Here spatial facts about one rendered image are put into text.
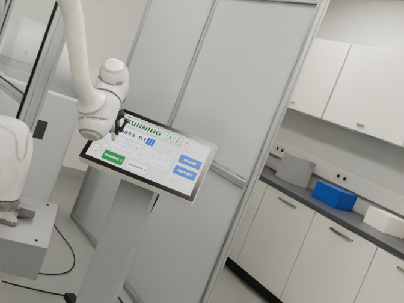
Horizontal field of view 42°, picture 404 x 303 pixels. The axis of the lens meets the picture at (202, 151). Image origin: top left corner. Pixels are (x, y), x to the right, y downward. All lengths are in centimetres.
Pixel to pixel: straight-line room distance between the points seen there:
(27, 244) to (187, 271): 170
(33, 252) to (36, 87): 100
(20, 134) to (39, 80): 79
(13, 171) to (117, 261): 98
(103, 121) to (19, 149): 30
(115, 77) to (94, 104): 14
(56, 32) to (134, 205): 80
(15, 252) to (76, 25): 67
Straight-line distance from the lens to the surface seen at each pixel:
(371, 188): 469
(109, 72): 178
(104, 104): 172
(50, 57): 233
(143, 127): 235
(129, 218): 235
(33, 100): 234
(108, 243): 241
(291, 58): 281
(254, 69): 301
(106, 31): 579
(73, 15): 164
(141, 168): 223
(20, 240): 151
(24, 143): 157
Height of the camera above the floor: 140
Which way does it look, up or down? 6 degrees down
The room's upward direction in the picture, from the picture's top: 21 degrees clockwise
